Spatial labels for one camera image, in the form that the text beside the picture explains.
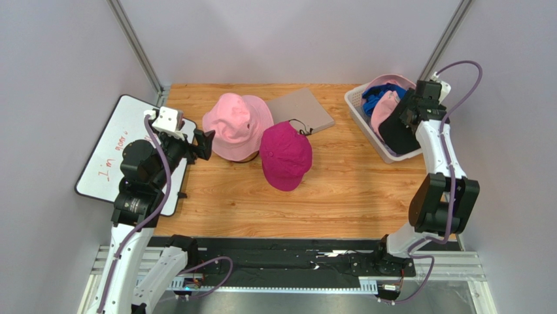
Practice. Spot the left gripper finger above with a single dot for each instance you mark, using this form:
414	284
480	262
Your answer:
199	138
205	152

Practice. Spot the grey flat board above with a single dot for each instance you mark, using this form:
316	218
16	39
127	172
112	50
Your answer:
302	110

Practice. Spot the corner aluminium post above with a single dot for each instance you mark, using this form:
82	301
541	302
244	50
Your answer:
125	23
449	32

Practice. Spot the pink bucket hat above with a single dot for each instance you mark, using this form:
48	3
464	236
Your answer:
239	123

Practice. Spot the blue hat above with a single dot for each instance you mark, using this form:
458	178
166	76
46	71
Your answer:
384	97

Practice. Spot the light pink cap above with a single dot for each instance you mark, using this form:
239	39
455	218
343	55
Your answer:
377	117

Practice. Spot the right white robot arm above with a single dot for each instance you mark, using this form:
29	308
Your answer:
444	201

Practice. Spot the white whiteboard with red writing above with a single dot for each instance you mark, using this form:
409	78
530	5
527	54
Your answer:
101	175

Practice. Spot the left corner aluminium post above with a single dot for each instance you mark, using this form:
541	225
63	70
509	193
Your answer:
125	23

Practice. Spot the aluminium frame rail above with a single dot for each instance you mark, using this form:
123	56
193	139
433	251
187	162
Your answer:
449	267

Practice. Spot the black wire hat stand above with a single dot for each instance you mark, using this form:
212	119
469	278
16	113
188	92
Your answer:
248	159

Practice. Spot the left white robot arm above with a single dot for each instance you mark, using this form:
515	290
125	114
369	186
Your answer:
147	167

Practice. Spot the white plastic basket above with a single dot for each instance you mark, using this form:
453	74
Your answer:
354	100

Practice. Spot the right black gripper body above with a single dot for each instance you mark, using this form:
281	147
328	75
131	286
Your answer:
408	112

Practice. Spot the black NY baseball cap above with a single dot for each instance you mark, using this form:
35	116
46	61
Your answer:
398	130

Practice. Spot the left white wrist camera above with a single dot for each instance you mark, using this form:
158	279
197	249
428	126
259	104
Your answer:
166	120

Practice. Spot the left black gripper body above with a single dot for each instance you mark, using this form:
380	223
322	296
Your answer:
173	150

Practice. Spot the magenta baseball cap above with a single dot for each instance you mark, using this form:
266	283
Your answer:
286	156

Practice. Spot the right corner aluminium post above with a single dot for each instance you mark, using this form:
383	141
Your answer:
449	32

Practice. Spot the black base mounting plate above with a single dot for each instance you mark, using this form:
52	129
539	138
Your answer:
287	263

